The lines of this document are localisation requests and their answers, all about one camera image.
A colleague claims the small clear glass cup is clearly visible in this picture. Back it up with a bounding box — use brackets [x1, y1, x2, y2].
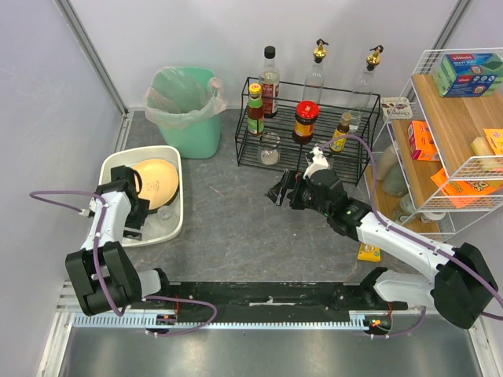
[156, 206, 178, 229]

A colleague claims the glass jar with white powder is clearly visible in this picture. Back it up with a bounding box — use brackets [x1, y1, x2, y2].
[258, 132, 281, 166]

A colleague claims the beige round plate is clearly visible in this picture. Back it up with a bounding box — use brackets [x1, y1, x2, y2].
[133, 159, 179, 212]

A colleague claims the chili sauce jar red lid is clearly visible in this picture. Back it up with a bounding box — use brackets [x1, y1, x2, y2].
[292, 101, 319, 145]

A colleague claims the small yellow label bottle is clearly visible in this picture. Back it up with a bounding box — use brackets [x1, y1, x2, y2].
[329, 112, 352, 153]

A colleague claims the sauce bottle yellow cap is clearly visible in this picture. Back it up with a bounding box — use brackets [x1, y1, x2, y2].
[247, 82, 264, 135]

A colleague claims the glass oil bottle gold spout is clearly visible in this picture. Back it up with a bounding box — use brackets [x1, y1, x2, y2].
[302, 38, 328, 104]

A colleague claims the dark vinegar bottle black cap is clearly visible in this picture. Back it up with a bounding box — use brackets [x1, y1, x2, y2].
[259, 46, 280, 119]

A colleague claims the clear drinking glass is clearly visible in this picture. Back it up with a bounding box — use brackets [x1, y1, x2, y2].
[142, 218, 165, 241]

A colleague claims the blue ceramic plate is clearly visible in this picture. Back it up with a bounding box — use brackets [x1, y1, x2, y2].
[149, 184, 180, 214]

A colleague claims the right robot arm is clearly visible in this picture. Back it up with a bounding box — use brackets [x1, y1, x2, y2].
[266, 169, 498, 329]

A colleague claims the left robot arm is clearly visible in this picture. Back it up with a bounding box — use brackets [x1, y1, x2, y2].
[65, 166, 169, 317]

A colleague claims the white rectangular basin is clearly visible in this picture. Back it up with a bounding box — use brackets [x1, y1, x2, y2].
[98, 145, 184, 247]

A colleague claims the yellow M&Ms candy bag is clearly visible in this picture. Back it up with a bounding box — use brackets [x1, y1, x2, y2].
[357, 243, 381, 262]

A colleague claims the green soap dispenser bottle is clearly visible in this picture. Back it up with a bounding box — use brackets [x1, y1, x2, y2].
[381, 163, 408, 197]

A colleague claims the beige pump bottle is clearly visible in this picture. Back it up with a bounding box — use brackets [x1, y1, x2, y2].
[375, 144, 398, 181]

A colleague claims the clear bottle on shelf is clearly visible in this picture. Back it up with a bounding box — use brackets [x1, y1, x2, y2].
[392, 194, 416, 225]

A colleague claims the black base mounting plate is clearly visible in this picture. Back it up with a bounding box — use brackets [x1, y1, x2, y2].
[164, 280, 409, 325]

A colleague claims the green trash bin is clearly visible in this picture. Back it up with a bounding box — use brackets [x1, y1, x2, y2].
[145, 67, 222, 160]

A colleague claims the clear pink bin liner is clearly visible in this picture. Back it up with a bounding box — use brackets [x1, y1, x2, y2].
[144, 67, 227, 130]

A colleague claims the white chocolate box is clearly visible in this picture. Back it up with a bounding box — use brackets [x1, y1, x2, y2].
[380, 97, 413, 120]

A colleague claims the orange box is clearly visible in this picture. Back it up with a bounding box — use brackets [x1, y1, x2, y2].
[407, 120, 440, 162]

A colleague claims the orange snack bag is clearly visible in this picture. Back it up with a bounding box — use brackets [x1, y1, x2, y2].
[430, 168, 502, 209]

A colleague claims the yellow sponge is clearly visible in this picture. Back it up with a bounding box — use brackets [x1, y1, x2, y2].
[471, 137, 495, 157]

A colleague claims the green sponge pack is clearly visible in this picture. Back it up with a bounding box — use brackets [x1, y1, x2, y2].
[433, 53, 502, 97]

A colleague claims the yellow orange packet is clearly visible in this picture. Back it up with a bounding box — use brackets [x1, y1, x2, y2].
[483, 128, 503, 157]

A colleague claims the black wire rack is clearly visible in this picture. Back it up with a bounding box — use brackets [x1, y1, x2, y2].
[234, 76, 369, 185]

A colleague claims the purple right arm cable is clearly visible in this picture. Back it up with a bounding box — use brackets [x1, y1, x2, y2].
[318, 134, 503, 339]

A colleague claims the white cable duct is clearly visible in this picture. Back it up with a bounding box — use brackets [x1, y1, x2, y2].
[72, 306, 369, 331]

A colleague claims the white wire shelf unit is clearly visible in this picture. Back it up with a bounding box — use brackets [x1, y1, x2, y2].
[374, 49, 502, 242]

